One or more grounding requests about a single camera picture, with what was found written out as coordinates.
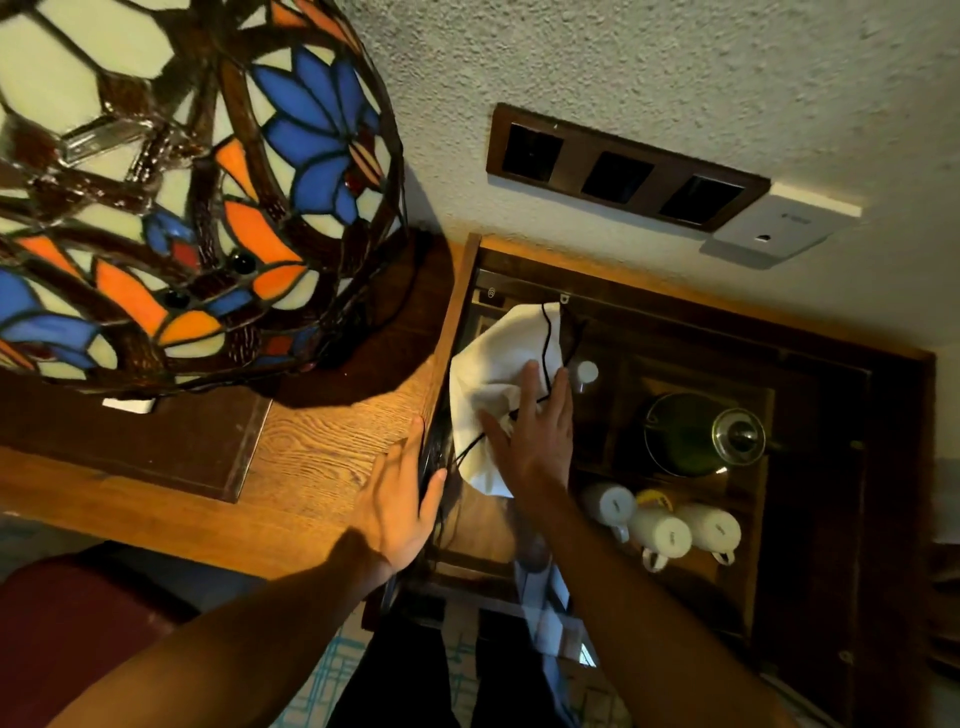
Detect person's right hand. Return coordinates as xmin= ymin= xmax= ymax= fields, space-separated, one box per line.
xmin=478 ymin=360 xmax=576 ymax=501

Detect person's left hand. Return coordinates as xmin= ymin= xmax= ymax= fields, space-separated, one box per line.
xmin=351 ymin=417 xmax=450 ymax=578

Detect black corded device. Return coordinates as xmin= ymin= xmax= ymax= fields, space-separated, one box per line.
xmin=418 ymin=416 xmax=454 ymax=519

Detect white cloth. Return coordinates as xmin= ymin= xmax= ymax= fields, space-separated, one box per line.
xmin=448 ymin=301 xmax=565 ymax=499

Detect person's left forearm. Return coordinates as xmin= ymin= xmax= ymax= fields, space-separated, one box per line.
xmin=45 ymin=529 xmax=399 ymax=728

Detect person's right forearm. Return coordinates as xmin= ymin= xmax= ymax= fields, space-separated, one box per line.
xmin=516 ymin=480 xmax=798 ymax=728

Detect white mug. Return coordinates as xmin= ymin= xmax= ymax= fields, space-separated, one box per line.
xmin=676 ymin=502 xmax=744 ymax=567
xmin=628 ymin=508 xmax=694 ymax=574
xmin=580 ymin=483 xmax=639 ymax=544

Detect wooden desk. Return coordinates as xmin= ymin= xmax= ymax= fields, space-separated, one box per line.
xmin=0 ymin=231 xmax=483 ymax=582

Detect dark kettle with chrome lid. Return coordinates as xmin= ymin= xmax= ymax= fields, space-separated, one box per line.
xmin=642 ymin=391 xmax=769 ymax=479

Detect dark round lamp base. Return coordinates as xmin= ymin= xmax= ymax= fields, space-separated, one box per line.
xmin=270 ymin=228 xmax=456 ymax=410

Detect person's black trousers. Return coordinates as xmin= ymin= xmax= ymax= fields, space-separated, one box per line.
xmin=327 ymin=596 xmax=580 ymax=728

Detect wooden glass-top cabinet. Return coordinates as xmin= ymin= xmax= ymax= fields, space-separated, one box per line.
xmin=360 ymin=232 xmax=939 ymax=728

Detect dark brown desk pad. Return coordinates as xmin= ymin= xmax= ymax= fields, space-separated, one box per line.
xmin=0 ymin=371 xmax=273 ymax=504

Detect red chair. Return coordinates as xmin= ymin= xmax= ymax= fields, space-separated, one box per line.
xmin=0 ymin=551 xmax=198 ymax=728

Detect stained glass lamp shade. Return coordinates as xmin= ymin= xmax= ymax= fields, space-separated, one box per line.
xmin=0 ymin=0 xmax=408 ymax=397

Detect black cable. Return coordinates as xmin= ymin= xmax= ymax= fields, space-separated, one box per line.
xmin=448 ymin=303 xmax=588 ymax=481

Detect brown triple wall socket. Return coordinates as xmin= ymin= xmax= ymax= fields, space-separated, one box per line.
xmin=485 ymin=102 xmax=772 ymax=234

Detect white wall box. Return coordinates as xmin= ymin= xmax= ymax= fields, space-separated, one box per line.
xmin=711 ymin=182 xmax=864 ymax=264

